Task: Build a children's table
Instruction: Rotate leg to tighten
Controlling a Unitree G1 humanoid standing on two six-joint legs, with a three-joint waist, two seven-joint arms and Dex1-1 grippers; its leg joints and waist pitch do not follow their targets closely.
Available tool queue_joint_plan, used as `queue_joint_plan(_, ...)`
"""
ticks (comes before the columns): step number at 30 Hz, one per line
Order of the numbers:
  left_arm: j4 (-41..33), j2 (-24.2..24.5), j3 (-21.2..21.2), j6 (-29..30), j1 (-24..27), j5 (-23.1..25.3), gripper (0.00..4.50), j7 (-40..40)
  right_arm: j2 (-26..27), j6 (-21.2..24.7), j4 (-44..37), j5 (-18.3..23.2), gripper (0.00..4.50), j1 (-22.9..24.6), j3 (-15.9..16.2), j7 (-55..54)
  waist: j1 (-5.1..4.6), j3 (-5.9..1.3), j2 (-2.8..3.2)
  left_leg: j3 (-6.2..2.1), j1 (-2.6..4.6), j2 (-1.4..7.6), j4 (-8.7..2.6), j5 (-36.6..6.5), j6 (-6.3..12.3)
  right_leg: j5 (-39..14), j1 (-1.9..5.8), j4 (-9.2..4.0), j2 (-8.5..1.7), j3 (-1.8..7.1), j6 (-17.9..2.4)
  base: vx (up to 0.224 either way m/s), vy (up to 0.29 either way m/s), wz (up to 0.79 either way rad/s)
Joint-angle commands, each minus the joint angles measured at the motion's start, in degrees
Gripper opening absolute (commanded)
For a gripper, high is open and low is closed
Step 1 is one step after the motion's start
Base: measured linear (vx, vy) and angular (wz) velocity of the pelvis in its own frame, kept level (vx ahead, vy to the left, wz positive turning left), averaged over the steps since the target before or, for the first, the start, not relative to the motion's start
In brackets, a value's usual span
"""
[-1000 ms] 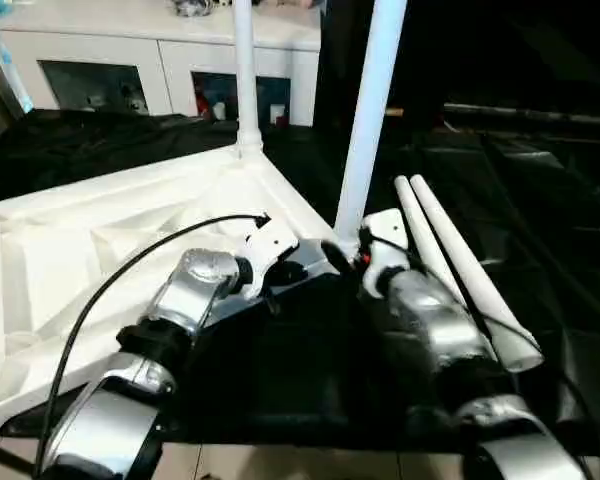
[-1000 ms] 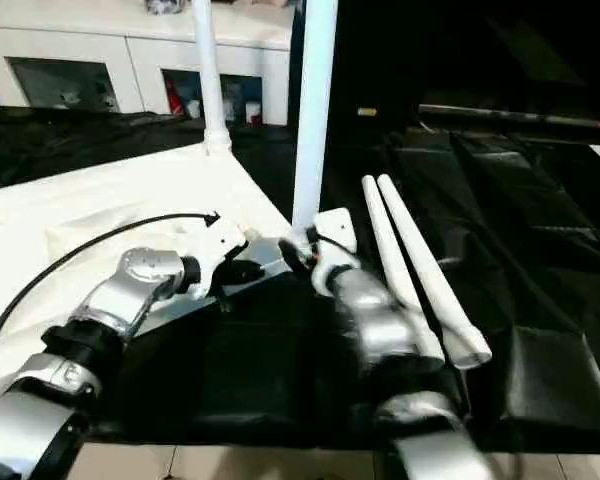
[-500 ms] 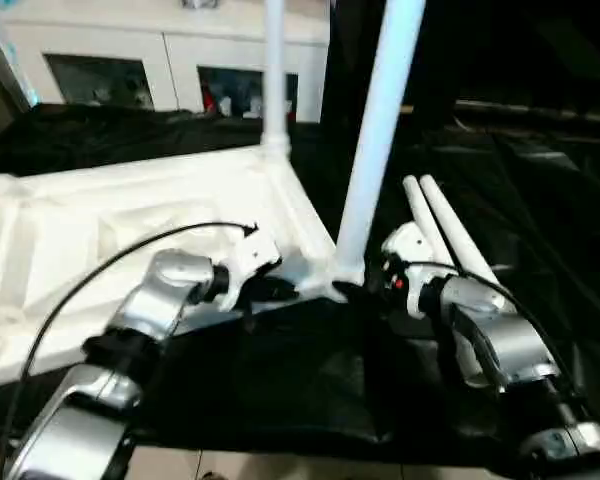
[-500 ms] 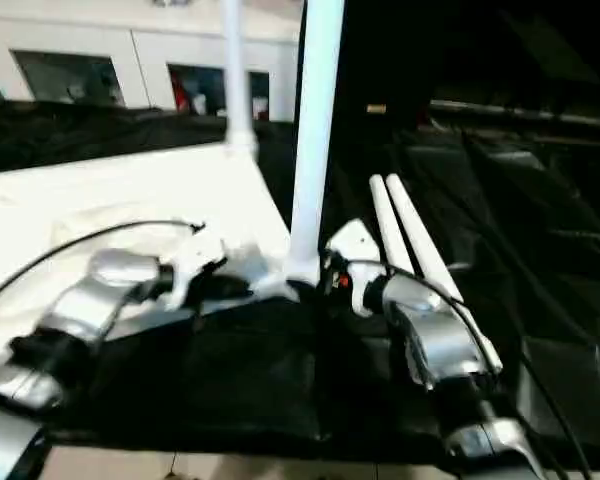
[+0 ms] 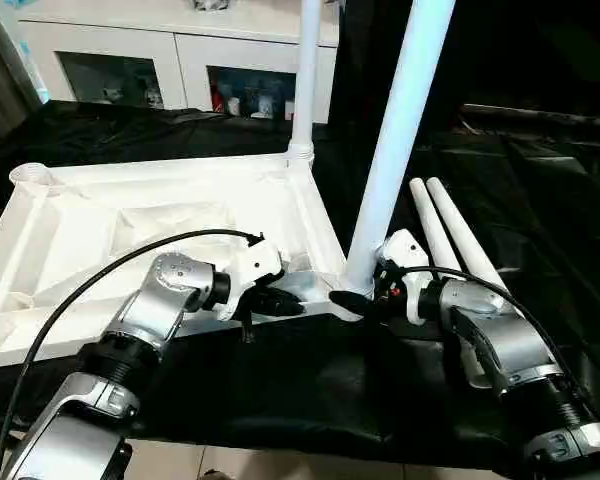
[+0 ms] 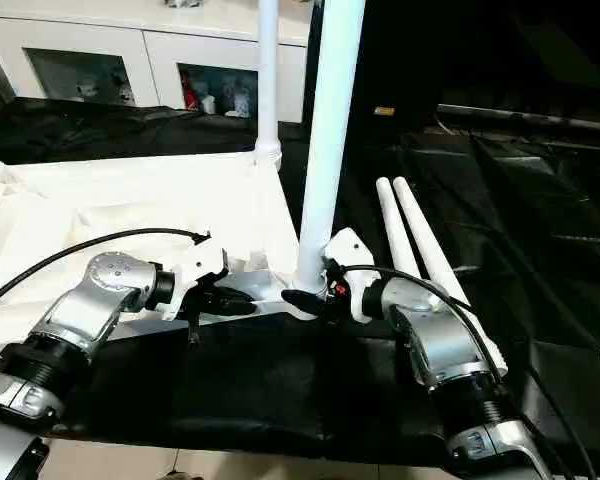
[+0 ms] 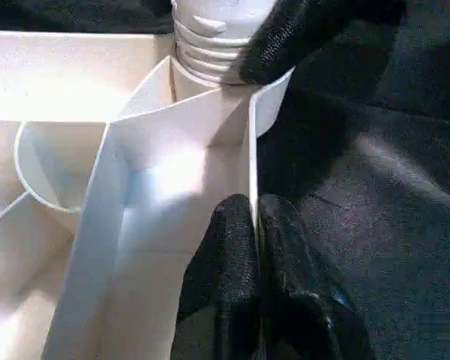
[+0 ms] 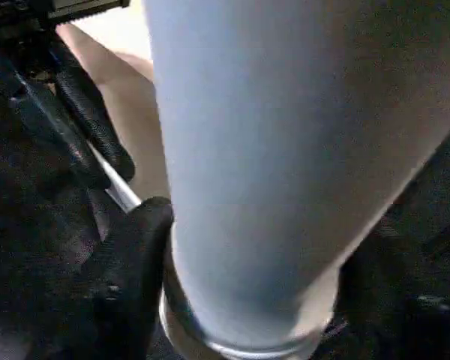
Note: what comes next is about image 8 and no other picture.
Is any white plastic table leg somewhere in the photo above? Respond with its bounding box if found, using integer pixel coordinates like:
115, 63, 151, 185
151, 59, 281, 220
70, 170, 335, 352
142, 0, 450, 360

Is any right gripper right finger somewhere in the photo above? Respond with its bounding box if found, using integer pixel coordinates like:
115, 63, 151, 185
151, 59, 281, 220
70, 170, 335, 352
314, 232, 450, 360

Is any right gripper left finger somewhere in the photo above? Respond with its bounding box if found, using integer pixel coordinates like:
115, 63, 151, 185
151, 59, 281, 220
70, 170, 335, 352
59, 196, 176, 360

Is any black glossy mat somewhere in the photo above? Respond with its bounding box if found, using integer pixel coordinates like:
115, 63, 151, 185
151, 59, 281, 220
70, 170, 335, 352
0, 67, 450, 360

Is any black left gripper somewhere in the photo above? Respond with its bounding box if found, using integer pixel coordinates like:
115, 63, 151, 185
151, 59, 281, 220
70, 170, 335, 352
0, 0, 132, 191

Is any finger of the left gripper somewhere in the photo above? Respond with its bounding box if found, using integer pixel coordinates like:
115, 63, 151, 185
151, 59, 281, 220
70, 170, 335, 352
55, 63, 136, 179

